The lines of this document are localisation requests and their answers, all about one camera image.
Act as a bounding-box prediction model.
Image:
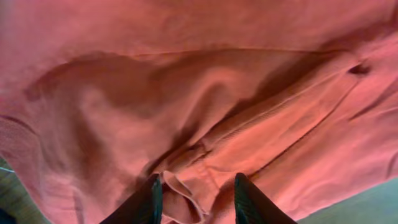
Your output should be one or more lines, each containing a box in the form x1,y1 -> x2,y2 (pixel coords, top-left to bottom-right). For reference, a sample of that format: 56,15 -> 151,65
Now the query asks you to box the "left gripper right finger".
234,173 -> 297,224

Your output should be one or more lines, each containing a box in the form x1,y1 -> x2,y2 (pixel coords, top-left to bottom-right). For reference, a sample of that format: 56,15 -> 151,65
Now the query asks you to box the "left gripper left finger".
100,174 -> 163,224

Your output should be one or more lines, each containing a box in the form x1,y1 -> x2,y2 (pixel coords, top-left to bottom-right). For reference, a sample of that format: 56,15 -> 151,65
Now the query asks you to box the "orange soccer t-shirt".
1,0 -> 397,223

